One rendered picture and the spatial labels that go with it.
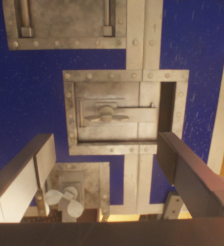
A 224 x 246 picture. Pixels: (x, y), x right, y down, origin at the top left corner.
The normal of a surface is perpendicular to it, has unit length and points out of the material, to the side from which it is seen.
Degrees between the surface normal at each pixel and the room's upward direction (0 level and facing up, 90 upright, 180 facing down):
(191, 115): 90
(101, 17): 90
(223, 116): 90
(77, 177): 120
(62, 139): 90
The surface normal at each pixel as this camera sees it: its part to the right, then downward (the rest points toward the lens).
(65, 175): 0.02, -0.22
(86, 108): 0.03, 0.30
